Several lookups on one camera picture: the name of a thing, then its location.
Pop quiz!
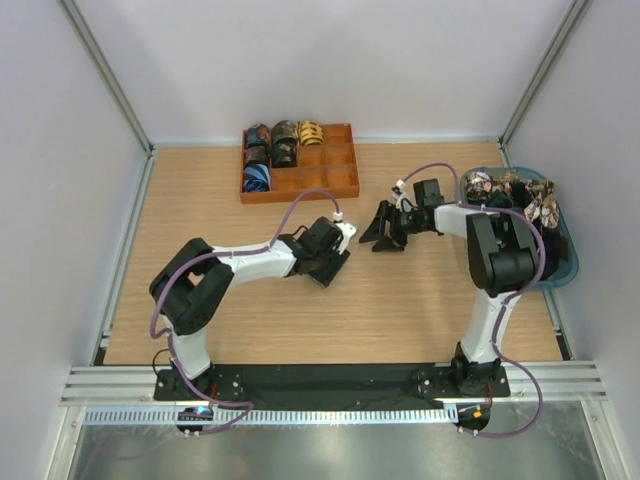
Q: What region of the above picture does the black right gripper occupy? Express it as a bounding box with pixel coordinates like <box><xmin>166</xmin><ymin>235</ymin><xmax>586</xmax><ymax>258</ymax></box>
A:
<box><xmin>358</xmin><ymin>200</ymin><xmax>426</xmax><ymax>253</ymax></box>

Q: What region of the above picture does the grey floral tie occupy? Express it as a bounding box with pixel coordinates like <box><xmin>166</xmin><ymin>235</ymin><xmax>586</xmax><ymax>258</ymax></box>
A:
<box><xmin>309</xmin><ymin>275</ymin><xmax>327</xmax><ymax>287</ymax></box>

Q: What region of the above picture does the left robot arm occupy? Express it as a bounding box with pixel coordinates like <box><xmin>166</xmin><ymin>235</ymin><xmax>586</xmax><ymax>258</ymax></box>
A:
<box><xmin>149</xmin><ymin>213</ymin><xmax>357</xmax><ymax>400</ymax></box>

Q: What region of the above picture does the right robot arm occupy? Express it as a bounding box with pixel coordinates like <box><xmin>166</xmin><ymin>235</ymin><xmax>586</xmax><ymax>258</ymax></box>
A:
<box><xmin>359</xmin><ymin>179</ymin><xmax>546</xmax><ymax>396</ymax></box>

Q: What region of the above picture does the orange compartment tray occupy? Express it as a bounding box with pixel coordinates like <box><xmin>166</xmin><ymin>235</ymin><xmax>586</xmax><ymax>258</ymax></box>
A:
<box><xmin>239</xmin><ymin>123</ymin><xmax>360</xmax><ymax>205</ymax></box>

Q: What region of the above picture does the blue striped rolled tie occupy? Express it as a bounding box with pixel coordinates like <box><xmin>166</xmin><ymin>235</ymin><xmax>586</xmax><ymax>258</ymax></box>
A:
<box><xmin>243</xmin><ymin>163</ymin><xmax>271</xmax><ymax>193</ymax></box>

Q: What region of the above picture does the dark camouflage rolled tie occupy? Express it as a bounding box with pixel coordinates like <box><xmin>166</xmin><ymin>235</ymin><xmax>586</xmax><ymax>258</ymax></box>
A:
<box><xmin>271</xmin><ymin>142</ymin><xmax>297</xmax><ymax>168</ymax></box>

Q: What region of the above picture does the dark brown rolled tie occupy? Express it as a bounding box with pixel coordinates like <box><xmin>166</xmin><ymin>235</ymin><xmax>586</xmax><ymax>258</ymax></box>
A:
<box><xmin>244</xmin><ymin>145</ymin><xmax>270</xmax><ymax>166</ymax></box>

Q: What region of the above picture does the yellow black rolled tie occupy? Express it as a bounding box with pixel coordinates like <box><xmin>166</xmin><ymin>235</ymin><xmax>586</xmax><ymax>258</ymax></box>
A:
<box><xmin>297</xmin><ymin>121</ymin><xmax>324</xmax><ymax>146</ymax></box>

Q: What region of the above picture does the brown blue rolled tie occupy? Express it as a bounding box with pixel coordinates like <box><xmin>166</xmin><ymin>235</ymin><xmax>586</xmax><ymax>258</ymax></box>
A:
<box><xmin>271</xmin><ymin>120</ymin><xmax>298</xmax><ymax>144</ymax></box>

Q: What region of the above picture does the dark green tie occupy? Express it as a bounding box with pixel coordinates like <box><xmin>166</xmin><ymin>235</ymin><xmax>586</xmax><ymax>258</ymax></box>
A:
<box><xmin>486</xmin><ymin>190</ymin><xmax>514</xmax><ymax>209</ymax></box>

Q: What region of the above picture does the navy orange rolled tie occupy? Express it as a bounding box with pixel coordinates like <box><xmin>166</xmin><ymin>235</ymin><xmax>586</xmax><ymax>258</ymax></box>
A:
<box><xmin>246</xmin><ymin>123</ymin><xmax>271</xmax><ymax>148</ymax></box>

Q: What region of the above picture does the brown blue floral tie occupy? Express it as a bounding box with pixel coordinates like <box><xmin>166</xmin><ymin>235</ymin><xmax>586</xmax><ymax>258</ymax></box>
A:
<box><xmin>510</xmin><ymin>177</ymin><xmax>560</xmax><ymax>230</ymax></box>

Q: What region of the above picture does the teal plastic bin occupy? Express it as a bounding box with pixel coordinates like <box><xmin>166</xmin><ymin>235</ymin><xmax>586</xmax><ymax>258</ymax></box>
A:
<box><xmin>460</xmin><ymin>167</ymin><xmax>579</xmax><ymax>291</ymax></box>

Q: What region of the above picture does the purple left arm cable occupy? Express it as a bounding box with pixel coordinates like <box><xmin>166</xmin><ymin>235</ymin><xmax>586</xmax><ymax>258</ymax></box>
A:
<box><xmin>107</xmin><ymin>188</ymin><xmax>344</xmax><ymax>461</ymax></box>

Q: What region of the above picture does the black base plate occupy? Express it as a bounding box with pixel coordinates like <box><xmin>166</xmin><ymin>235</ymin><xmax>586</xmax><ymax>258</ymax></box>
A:
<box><xmin>152</xmin><ymin>363</ymin><xmax>511</xmax><ymax>411</ymax></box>

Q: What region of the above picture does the white slotted cable duct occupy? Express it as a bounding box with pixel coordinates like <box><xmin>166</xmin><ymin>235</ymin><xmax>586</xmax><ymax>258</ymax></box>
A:
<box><xmin>83</xmin><ymin>405</ymin><xmax>458</xmax><ymax>428</ymax></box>

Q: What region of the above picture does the aluminium frame rail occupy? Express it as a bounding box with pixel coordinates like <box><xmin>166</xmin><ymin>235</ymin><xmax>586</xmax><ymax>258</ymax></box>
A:
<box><xmin>60</xmin><ymin>361</ymin><xmax>608</xmax><ymax>407</ymax></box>

